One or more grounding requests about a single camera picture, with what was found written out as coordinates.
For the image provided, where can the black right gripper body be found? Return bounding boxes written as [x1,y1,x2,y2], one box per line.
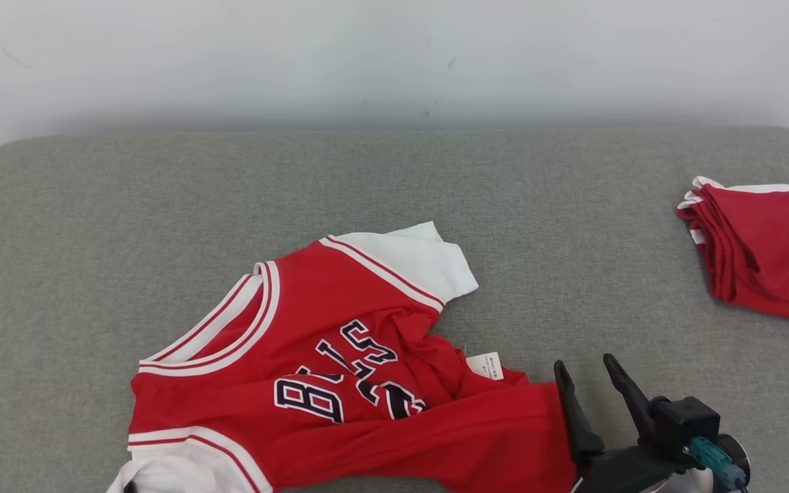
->
[576,396,751,493]

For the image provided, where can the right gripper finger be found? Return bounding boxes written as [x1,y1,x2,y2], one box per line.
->
[554,361,605,466]
[603,354,655,439]

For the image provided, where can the red shorts white side stripe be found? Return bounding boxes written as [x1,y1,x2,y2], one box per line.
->
[677,177,789,327]

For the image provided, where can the red basketball jersey white sleeves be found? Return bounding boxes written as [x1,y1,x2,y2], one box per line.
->
[107,221,577,493]

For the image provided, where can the teal cable connector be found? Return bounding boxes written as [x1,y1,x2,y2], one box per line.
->
[684,437,746,491]

